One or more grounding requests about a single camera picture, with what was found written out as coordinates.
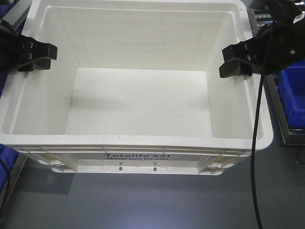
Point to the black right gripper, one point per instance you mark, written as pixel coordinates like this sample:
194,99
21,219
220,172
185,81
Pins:
274,47

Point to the blue bin lower right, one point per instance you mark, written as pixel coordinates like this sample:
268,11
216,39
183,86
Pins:
291,89

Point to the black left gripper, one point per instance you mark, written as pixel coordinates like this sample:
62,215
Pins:
15,48

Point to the white plastic tote bin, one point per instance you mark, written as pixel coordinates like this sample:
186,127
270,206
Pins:
135,88

